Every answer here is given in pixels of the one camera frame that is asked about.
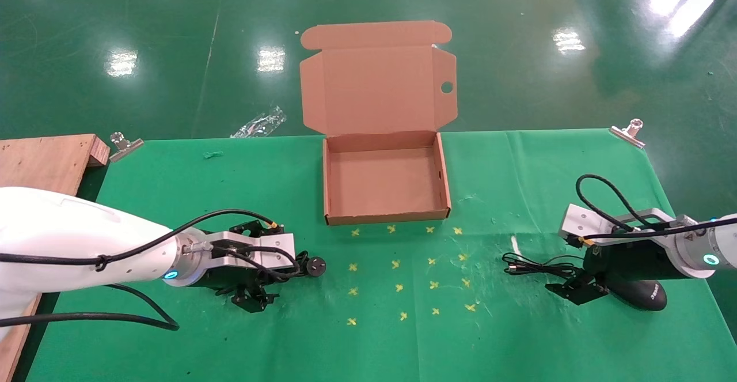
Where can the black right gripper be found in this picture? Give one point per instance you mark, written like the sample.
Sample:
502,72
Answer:
633,261

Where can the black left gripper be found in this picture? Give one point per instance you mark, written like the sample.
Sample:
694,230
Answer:
230,279

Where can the open brown cardboard box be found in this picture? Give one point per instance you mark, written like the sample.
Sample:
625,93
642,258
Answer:
374,82

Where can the clear plastic wrapper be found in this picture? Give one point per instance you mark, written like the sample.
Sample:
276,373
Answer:
262,123

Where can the silver binder clip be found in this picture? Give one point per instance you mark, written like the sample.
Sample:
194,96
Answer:
630,131
124,146

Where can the brown wooden board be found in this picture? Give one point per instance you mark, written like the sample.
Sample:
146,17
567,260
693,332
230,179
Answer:
40,163

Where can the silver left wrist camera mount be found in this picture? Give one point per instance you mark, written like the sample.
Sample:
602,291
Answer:
270,255

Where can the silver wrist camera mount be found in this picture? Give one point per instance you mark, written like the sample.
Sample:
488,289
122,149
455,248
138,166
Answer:
270,255
581,220

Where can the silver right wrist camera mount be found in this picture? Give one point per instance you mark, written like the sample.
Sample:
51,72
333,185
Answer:
581,220

